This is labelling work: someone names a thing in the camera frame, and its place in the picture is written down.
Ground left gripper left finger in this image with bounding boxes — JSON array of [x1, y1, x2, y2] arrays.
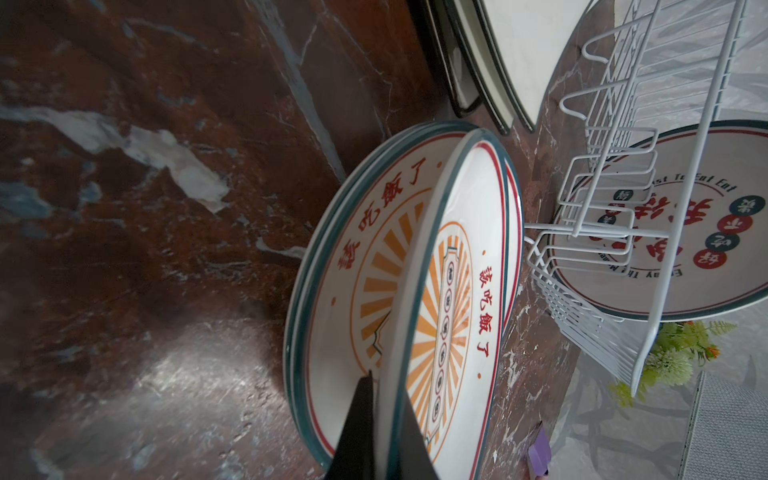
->
[[324, 371, 375, 480]]

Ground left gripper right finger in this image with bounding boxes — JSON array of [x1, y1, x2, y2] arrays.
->
[[397, 396, 438, 480]]

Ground round white plate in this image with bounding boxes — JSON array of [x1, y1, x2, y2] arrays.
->
[[283, 119, 457, 457], [373, 129, 511, 479], [545, 120, 767, 321], [289, 122, 481, 472]]

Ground square white plate black rim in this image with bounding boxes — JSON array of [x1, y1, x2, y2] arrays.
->
[[444, 1, 516, 136]]

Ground white pot artificial flowers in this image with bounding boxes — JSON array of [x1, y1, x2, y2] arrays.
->
[[610, 320, 737, 407]]

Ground purple scoop pink handle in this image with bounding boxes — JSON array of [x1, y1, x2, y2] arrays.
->
[[526, 422, 552, 480]]

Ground white mesh wall basket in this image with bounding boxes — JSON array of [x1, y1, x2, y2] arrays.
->
[[678, 372, 767, 479]]

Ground white wire dish rack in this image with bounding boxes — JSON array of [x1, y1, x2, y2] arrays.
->
[[528, 1, 767, 398]]

